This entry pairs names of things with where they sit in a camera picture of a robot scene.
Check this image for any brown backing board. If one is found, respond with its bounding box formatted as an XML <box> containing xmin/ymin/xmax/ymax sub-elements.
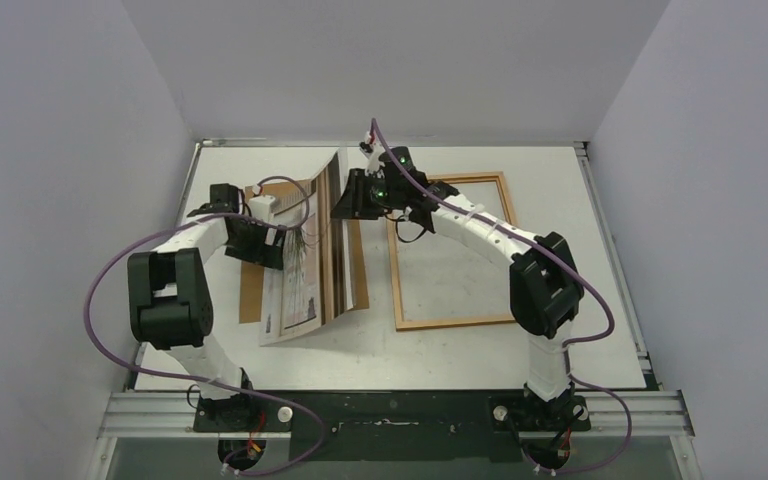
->
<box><xmin>239</xmin><ymin>178</ymin><xmax>370</xmax><ymax>340</ymax></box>

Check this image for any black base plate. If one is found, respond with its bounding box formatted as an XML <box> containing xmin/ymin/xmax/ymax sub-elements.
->
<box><xmin>192</xmin><ymin>390</ymin><xmax>591</xmax><ymax>469</ymax></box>

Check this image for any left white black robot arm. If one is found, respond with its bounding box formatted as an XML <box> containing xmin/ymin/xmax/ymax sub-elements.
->
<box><xmin>127</xmin><ymin>184</ymin><xmax>285</xmax><ymax>431</ymax></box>

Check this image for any photo print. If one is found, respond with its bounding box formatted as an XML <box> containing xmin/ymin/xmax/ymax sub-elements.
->
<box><xmin>252</xmin><ymin>149</ymin><xmax>360</xmax><ymax>346</ymax></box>

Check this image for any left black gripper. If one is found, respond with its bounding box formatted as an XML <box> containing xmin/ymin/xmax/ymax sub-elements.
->
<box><xmin>225</xmin><ymin>215</ymin><xmax>285</xmax><ymax>269</ymax></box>

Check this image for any wooden picture frame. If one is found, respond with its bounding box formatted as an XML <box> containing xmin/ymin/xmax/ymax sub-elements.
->
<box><xmin>385</xmin><ymin>171</ymin><xmax>522</xmax><ymax>333</ymax></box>

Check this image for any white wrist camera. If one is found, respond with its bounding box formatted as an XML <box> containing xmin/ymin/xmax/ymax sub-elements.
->
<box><xmin>359</xmin><ymin>138</ymin><xmax>386</xmax><ymax>176</ymax></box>
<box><xmin>247</xmin><ymin>194</ymin><xmax>277</xmax><ymax>224</ymax></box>

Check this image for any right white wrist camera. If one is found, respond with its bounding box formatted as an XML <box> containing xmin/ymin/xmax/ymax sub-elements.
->
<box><xmin>359</xmin><ymin>138</ymin><xmax>386</xmax><ymax>176</ymax></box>

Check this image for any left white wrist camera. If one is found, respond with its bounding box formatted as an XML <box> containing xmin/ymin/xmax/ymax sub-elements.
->
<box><xmin>247</xmin><ymin>194</ymin><xmax>277</xmax><ymax>224</ymax></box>

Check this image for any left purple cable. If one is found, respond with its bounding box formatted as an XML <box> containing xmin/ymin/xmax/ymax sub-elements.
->
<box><xmin>83</xmin><ymin>175</ymin><xmax>328</xmax><ymax>479</ymax></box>

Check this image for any aluminium rail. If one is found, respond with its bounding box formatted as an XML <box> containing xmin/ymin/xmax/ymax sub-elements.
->
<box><xmin>97</xmin><ymin>390</ymin><xmax>697</xmax><ymax>440</ymax></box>

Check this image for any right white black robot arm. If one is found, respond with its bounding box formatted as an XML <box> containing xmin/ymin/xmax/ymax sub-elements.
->
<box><xmin>331</xmin><ymin>140</ymin><xmax>588</xmax><ymax>429</ymax></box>

